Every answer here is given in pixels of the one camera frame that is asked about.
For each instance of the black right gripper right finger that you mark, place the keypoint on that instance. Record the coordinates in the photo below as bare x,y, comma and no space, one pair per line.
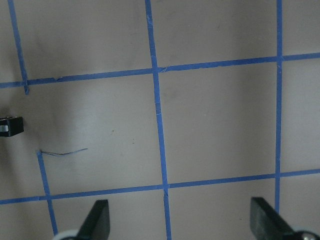
267,224

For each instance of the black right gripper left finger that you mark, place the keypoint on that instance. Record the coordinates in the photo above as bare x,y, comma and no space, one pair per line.
97,223

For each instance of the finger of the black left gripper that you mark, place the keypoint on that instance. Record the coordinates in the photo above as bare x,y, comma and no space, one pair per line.
11,126

